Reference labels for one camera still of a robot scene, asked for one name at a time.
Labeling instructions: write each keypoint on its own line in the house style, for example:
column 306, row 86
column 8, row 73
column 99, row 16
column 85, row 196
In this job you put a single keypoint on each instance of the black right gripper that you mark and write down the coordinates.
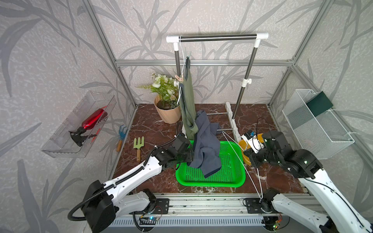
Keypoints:
column 253, row 160

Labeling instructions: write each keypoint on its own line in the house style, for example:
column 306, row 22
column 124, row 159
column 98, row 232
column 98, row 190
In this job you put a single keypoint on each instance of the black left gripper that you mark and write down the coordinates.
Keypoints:
column 190, row 155

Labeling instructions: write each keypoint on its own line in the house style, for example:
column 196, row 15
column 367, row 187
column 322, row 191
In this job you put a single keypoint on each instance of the blue-grey tank top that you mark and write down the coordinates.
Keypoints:
column 206, row 146

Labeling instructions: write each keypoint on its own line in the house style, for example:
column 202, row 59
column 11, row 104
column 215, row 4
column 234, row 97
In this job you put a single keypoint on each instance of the white wire hanger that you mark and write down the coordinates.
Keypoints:
column 182, row 67
column 260, row 194

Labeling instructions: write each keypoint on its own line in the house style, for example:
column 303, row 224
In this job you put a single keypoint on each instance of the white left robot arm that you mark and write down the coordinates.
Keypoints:
column 104, row 202

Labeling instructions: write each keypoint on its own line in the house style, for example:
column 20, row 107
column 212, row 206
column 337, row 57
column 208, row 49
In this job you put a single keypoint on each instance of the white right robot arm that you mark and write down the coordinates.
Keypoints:
column 340, row 216

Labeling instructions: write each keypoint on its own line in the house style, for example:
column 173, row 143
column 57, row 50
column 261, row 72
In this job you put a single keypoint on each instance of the olive green tank top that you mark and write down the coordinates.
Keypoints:
column 187, row 103

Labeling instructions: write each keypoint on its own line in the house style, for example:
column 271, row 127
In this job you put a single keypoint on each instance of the green clothespin on hanger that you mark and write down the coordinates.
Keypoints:
column 188, row 55

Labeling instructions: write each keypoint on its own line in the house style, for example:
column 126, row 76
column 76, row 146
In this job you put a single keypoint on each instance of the green perforated plastic basket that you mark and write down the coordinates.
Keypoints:
column 231, row 174

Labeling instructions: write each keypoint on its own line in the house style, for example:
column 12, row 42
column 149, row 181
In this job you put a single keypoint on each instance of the green garden hand fork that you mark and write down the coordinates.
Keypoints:
column 138, row 144

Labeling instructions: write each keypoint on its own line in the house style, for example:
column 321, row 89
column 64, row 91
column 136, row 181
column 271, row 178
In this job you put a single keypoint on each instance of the potted plant with white flowers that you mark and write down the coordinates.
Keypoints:
column 167, row 90

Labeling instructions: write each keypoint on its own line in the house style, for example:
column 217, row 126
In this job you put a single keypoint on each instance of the clothes rack with steel bars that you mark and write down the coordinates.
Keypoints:
column 258, row 37

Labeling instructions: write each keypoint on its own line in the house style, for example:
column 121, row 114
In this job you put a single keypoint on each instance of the blue garden hand rake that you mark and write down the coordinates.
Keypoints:
column 122, row 135

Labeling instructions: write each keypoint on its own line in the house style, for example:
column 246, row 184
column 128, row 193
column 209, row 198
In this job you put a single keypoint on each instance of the wooden clothespin on green top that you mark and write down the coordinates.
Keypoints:
column 180, row 78

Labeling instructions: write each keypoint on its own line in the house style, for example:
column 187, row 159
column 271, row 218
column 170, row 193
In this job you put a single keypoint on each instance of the dark green cloth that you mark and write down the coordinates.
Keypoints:
column 319, row 104

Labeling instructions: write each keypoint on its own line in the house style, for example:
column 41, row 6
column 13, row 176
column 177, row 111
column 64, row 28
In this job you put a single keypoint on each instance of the red spray bottle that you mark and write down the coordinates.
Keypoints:
column 88, row 124

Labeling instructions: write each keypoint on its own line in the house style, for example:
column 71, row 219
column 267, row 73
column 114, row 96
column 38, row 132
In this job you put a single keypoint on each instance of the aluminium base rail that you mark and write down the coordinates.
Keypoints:
column 147, row 211

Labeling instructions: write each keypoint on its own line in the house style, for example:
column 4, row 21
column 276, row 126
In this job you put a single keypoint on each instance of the white wire mesh basket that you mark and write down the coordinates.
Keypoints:
column 324, row 135

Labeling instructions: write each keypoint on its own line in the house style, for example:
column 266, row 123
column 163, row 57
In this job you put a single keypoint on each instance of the clear acrylic wall shelf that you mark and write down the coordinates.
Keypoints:
column 61, row 145

